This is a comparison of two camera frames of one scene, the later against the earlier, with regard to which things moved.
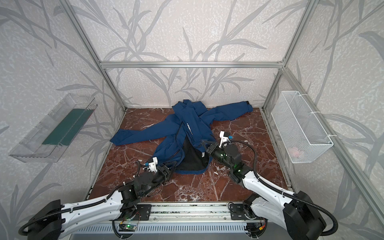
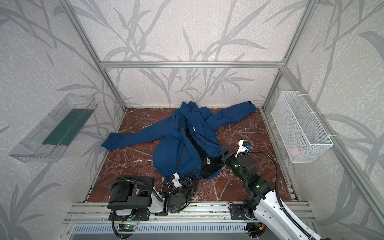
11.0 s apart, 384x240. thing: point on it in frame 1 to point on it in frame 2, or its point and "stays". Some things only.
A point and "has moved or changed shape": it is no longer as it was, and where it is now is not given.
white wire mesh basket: [304, 136] stays
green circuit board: [127, 227] stays
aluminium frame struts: [366, 188] stays
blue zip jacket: [180, 136] has moved or changed shape
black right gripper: [211, 148] to [227, 156]
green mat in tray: [67, 129] stays
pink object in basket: [294, 151] stays
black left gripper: [163, 170] to [192, 182]
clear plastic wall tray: [49, 139] stays
